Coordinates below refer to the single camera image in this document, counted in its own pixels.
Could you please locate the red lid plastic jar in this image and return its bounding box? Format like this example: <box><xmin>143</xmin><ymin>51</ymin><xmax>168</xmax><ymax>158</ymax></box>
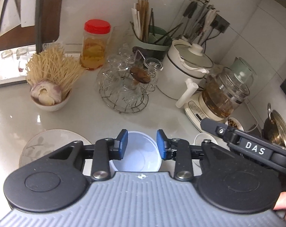
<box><xmin>80</xmin><ymin>19</ymin><xmax>111</xmax><ymax>71</ymax></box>

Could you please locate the bowl with noodles and garlic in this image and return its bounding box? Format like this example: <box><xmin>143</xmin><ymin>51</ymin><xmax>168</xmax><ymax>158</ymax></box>
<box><xmin>26</xmin><ymin>43</ymin><xmax>85</xmax><ymax>112</ymax></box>

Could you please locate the wire rack with glass cups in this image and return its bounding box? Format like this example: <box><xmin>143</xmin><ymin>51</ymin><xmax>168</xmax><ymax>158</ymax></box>
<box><xmin>97</xmin><ymin>44</ymin><xmax>163</xmax><ymax>114</ymax></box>

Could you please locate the leaf pattern plate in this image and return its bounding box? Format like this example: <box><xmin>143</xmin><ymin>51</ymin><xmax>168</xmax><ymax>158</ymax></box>
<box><xmin>19</xmin><ymin>129</ymin><xmax>91</xmax><ymax>168</ymax></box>

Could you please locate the black wall socket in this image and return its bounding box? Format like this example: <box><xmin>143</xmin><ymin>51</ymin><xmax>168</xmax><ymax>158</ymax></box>
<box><xmin>213</xmin><ymin>14</ymin><xmax>230</xmax><ymax>33</ymax></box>

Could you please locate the brown cutting board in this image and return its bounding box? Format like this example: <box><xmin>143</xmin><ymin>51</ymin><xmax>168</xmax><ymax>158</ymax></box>
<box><xmin>0</xmin><ymin>0</ymin><xmax>62</xmax><ymax>51</ymax></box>

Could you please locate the white electric cooking pot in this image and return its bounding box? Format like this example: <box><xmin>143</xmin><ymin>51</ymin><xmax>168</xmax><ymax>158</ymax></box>
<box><xmin>157</xmin><ymin>40</ymin><xmax>214</xmax><ymax>100</ymax></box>

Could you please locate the white ceramic bowl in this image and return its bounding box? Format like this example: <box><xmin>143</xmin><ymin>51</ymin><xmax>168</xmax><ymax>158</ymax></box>
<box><xmin>192</xmin><ymin>132</ymin><xmax>220</xmax><ymax>168</ymax></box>

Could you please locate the green chopstick holder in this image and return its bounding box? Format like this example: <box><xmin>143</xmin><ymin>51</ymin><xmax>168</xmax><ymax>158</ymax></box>
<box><xmin>130</xmin><ymin>0</ymin><xmax>182</xmax><ymax>60</ymax></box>

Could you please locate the steel wok with lid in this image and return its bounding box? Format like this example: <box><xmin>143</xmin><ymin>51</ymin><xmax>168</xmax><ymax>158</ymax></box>
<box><xmin>263</xmin><ymin>103</ymin><xmax>286</xmax><ymax>148</ymax></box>

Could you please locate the patterned cup with dregs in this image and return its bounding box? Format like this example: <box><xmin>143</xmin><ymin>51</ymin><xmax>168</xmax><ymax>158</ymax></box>
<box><xmin>225</xmin><ymin>117</ymin><xmax>244</xmax><ymax>131</ymax></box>

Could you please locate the translucent plastic bowl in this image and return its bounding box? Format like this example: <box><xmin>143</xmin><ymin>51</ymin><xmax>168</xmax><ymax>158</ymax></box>
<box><xmin>110</xmin><ymin>131</ymin><xmax>162</xmax><ymax>173</ymax></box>

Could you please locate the hanging utensils rack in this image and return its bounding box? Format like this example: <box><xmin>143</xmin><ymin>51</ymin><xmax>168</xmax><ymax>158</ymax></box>
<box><xmin>181</xmin><ymin>0</ymin><xmax>218</xmax><ymax>43</ymax></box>

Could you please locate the glass health kettle on base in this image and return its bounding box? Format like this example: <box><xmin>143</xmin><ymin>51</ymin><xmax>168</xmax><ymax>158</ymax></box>
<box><xmin>184</xmin><ymin>67</ymin><xmax>250</xmax><ymax>130</ymax></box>

